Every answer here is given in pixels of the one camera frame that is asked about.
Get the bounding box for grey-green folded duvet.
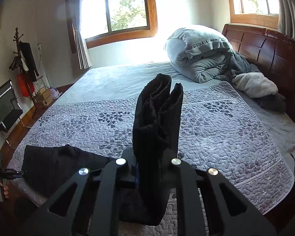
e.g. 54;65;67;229
165;25;253;83

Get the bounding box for coat rack with clothes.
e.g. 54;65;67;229
9;27;39;119

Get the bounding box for white fleece blanket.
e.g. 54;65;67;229
232;72;278;98

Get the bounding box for black pants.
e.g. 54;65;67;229
22;74;183;225

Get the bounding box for black chrome chair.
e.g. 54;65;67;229
0;79;31;150

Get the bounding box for dark wooden headboard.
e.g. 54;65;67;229
222;24;295;123

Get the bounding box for red bag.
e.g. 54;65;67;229
18;74;34;98

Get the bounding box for grey quilted bed cover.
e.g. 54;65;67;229
9;82;294;214

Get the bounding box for wooden framed window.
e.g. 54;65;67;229
81;0;158;49
229;0;279;29

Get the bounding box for light blue bed sheet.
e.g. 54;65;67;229
56;62;295;173

